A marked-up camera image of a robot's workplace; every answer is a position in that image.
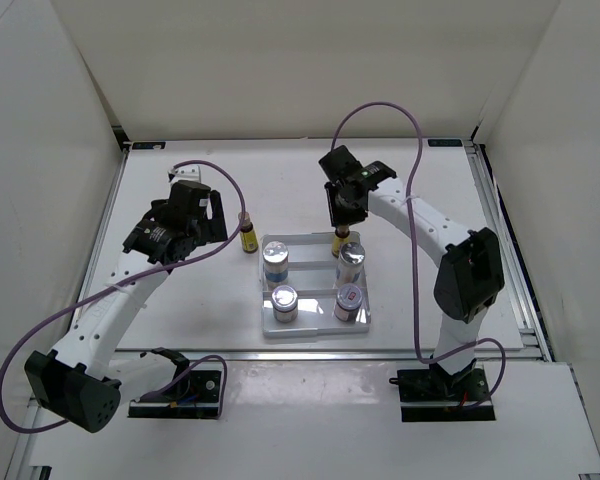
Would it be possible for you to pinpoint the aluminium rail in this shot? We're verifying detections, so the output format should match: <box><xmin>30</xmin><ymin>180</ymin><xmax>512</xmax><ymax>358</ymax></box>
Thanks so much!
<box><xmin>465</xmin><ymin>142</ymin><xmax>554</xmax><ymax>362</ymax></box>
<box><xmin>113</xmin><ymin>346</ymin><xmax>551</xmax><ymax>362</ymax></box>

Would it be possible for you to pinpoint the tall silver-lid jar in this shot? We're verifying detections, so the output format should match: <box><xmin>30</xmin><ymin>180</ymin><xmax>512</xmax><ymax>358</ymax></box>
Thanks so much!
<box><xmin>262</xmin><ymin>241</ymin><xmax>289</xmax><ymax>290</ymax></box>
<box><xmin>334</xmin><ymin>242</ymin><xmax>366</xmax><ymax>288</ymax></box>

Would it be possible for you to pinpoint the right blue corner label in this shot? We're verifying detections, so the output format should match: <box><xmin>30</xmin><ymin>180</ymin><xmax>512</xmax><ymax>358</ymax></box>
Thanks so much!
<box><xmin>427</xmin><ymin>138</ymin><xmax>463</xmax><ymax>148</ymax></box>

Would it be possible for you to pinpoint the aluminium front rail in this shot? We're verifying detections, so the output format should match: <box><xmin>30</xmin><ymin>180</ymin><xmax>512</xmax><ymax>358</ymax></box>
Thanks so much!
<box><xmin>113</xmin><ymin>346</ymin><xmax>551</xmax><ymax>362</ymax></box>

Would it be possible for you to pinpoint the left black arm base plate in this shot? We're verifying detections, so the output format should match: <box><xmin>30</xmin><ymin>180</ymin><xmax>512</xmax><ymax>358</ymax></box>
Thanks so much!
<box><xmin>127</xmin><ymin>365</ymin><xmax>224</xmax><ymax>420</ymax></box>

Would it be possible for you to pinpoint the small yellow-label bottle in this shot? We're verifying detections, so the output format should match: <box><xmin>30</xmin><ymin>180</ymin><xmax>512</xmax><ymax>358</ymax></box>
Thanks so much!
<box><xmin>238</xmin><ymin>212</ymin><xmax>259</xmax><ymax>254</ymax></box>
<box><xmin>331</xmin><ymin>225</ymin><xmax>350</xmax><ymax>258</ymax></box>

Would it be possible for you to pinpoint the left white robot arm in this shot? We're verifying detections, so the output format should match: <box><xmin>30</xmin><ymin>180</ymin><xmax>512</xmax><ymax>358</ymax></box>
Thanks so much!
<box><xmin>24</xmin><ymin>180</ymin><xmax>228</xmax><ymax>433</ymax></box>

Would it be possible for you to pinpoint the short white-lid spice jar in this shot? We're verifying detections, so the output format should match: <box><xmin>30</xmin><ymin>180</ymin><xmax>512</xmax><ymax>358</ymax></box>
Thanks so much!
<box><xmin>271</xmin><ymin>285</ymin><xmax>298</xmax><ymax>323</ymax></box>
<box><xmin>334</xmin><ymin>283</ymin><xmax>363</xmax><ymax>322</ymax></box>

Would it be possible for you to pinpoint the left blue corner label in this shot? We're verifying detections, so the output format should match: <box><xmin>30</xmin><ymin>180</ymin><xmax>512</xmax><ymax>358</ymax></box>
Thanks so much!
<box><xmin>131</xmin><ymin>141</ymin><xmax>166</xmax><ymax>150</ymax></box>

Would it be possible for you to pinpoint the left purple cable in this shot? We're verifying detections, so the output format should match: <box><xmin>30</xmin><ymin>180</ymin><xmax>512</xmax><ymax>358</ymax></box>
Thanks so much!
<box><xmin>0</xmin><ymin>159</ymin><xmax>247</xmax><ymax>432</ymax></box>

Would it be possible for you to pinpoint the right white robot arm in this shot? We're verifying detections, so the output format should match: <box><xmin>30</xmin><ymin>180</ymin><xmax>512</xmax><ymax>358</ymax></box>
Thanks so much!
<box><xmin>319</xmin><ymin>145</ymin><xmax>504</xmax><ymax>400</ymax></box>

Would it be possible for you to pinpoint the aluminium right rail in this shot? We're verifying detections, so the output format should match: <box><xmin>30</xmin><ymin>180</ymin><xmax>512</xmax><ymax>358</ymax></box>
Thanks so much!
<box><xmin>465</xmin><ymin>142</ymin><xmax>554</xmax><ymax>362</ymax></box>

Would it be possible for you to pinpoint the blue corner label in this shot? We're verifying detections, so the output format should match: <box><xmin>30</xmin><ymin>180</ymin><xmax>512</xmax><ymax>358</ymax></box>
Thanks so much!
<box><xmin>131</xmin><ymin>141</ymin><xmax>166</xmax><ymax>150</ymax></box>
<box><xmin>427</xmin><ymin>138</ymin><xmax>463</xmax><ymax>148</ymax></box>

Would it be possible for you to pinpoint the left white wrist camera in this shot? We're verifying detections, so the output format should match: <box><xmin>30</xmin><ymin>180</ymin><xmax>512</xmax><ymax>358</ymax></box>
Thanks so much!
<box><xmin>168</xmin><ymin>165</ymin><xmax>202</xmax><ymax>184</ymax></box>

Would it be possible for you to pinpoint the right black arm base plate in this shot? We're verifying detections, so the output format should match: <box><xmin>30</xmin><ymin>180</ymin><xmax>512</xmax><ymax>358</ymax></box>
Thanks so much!
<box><xmin>389</xmin><ymin>368</ymin><xmax>496</xmax><ymax>423</ymax></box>

